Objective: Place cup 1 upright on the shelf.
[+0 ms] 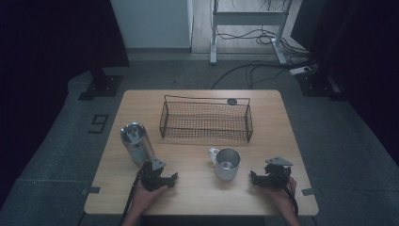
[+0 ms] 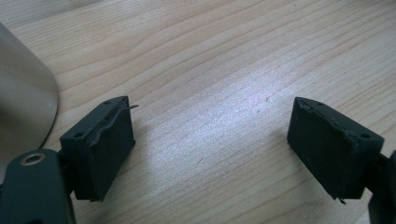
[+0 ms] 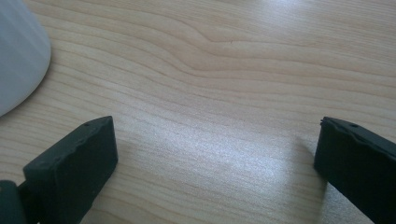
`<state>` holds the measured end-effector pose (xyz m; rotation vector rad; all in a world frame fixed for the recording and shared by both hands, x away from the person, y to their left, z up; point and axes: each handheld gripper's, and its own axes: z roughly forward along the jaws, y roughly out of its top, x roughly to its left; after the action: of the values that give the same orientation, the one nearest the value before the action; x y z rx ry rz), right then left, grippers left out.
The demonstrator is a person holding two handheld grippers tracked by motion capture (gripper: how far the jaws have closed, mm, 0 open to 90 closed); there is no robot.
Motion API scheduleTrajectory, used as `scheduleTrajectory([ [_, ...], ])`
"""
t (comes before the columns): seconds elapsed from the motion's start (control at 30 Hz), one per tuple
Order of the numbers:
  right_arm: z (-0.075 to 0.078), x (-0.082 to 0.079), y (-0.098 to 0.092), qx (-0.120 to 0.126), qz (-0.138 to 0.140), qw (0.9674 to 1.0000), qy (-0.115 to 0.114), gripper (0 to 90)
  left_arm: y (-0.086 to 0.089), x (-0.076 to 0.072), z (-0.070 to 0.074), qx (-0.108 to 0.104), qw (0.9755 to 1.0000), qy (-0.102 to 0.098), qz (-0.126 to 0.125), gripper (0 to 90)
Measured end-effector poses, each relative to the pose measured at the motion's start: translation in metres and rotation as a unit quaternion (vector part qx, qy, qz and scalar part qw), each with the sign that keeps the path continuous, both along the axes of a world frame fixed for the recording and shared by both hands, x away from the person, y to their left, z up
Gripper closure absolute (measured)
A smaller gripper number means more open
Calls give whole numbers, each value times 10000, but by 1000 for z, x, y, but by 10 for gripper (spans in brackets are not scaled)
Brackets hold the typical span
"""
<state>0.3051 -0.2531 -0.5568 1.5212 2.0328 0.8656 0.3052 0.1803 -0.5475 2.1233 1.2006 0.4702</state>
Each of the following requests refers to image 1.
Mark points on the white desk frame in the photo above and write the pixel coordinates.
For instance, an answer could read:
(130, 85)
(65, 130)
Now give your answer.
(251, 18)

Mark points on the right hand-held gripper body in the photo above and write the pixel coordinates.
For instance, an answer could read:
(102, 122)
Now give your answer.
(276, 176)

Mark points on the white power strip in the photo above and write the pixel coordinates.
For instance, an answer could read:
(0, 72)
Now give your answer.
(300, 70)

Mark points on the stainless steel tumbler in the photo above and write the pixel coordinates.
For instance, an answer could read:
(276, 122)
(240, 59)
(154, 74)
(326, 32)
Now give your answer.
(137, 145)

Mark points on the white cabinet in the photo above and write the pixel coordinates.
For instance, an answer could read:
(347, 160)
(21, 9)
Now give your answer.
(152, 23)

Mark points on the person's left hand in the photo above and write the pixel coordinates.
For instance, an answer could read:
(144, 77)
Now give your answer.
(145, 198)

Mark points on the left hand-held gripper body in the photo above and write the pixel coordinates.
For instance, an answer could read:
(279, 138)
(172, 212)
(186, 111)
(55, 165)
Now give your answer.
(151, 179)

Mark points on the grey tape piece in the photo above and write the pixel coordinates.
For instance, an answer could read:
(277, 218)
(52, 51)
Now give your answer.
(308, 191)
(91, 190)

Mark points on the black stand base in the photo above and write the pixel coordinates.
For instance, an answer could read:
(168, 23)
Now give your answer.
(103, 85)
(316, 84)

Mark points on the dark curtain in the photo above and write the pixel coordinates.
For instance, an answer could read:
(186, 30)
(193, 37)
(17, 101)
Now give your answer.
(47, 40)
(363, 47)

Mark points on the person's right hand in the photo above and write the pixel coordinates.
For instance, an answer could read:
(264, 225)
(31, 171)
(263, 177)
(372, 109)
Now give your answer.
(282, 199)

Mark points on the black round basket tag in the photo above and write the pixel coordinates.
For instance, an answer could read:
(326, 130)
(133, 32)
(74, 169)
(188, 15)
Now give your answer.
(232, 101)

